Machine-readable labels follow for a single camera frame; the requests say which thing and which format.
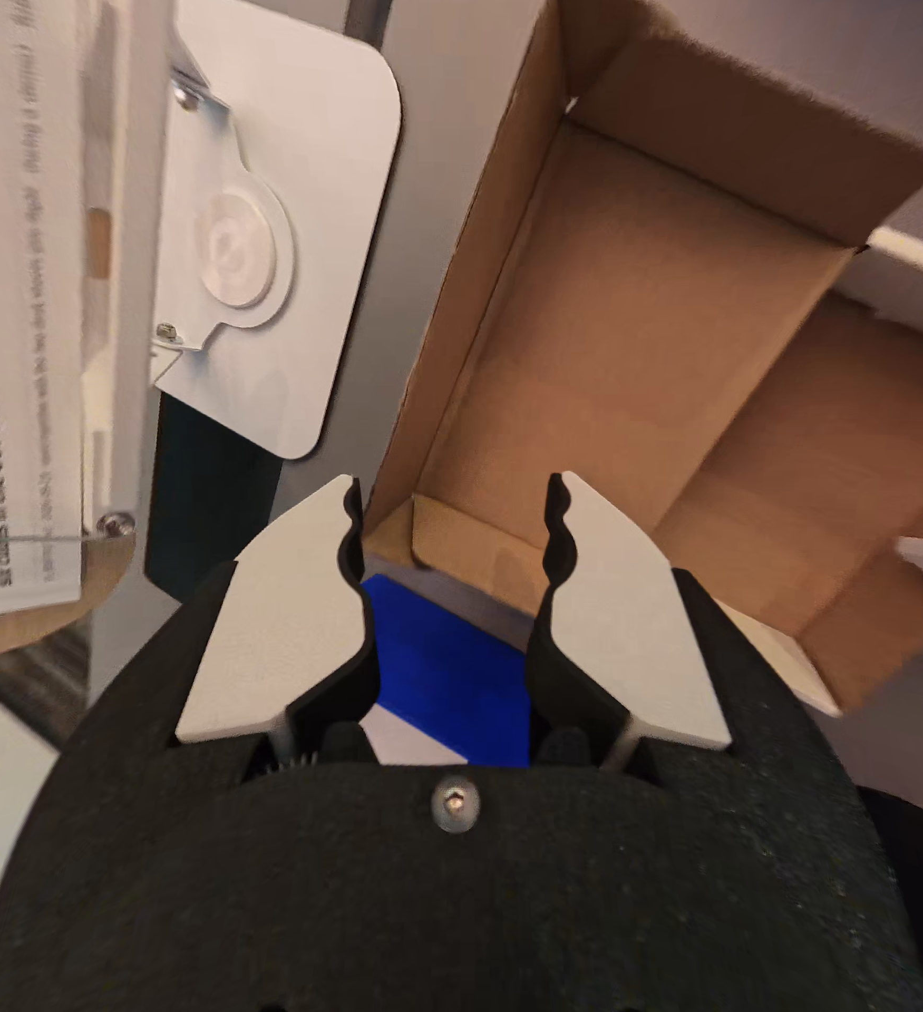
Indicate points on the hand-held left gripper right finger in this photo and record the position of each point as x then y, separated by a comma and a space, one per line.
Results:
635, 632

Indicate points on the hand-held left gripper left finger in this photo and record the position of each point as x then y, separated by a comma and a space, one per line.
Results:
279, 624

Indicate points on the blue plastic bin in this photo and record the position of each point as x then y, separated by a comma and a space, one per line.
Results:
453, 672

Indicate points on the white cardboard box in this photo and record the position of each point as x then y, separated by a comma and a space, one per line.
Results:
627, 316

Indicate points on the dark rectangular table panel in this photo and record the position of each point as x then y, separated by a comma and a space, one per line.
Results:
208, 490

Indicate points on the instruction sheet on stand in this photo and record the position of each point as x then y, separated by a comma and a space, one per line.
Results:
34, 632

